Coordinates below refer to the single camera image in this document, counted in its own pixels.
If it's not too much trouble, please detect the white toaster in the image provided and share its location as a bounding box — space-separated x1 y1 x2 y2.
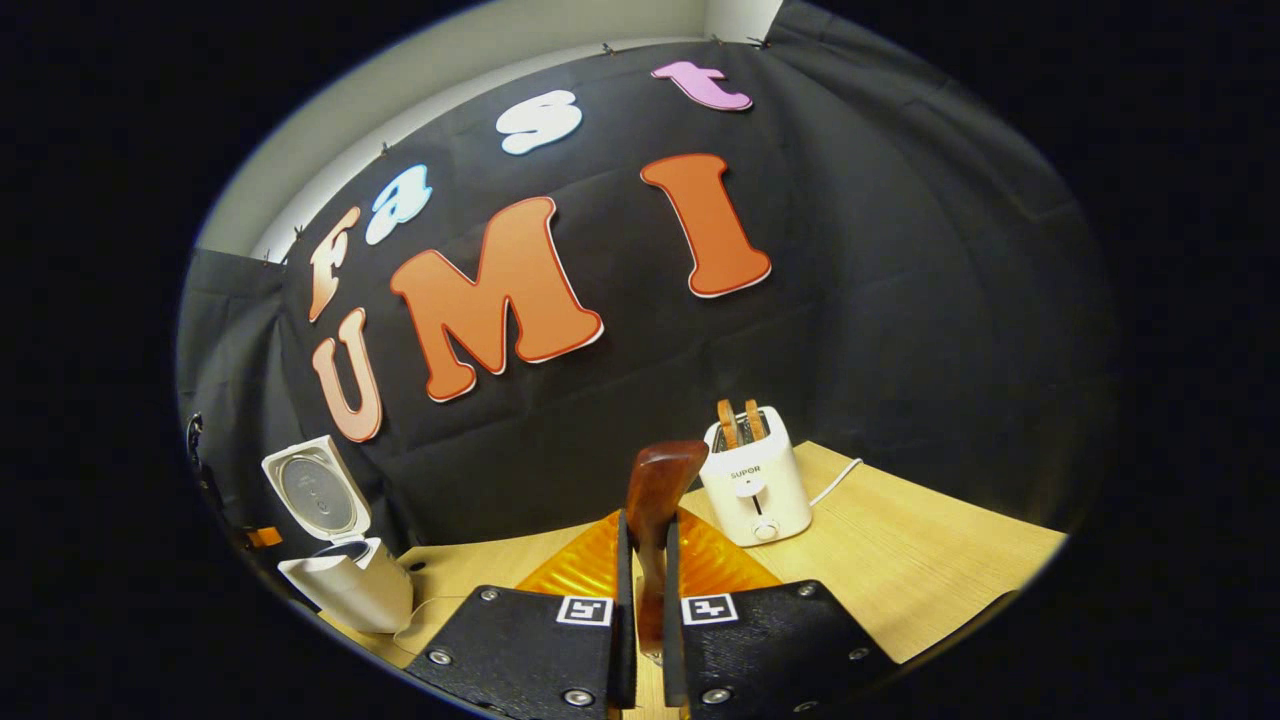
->
697 405 813 548

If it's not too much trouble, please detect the brown wooden spoon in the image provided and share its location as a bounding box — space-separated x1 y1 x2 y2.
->
625 440 711 656

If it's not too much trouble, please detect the white rice cooker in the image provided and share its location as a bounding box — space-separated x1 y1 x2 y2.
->
262 435 416 636

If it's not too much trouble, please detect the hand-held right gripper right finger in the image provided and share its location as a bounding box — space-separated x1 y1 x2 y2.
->
662 508 896 720

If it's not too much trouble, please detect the black backdrop cloth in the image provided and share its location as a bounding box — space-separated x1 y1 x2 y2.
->
178 0 1116 601

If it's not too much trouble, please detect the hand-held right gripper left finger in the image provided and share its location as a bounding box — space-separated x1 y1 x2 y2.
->
405 508 639 720

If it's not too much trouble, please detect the white toaster cable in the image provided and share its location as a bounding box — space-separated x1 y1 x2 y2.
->
808 457 863 508

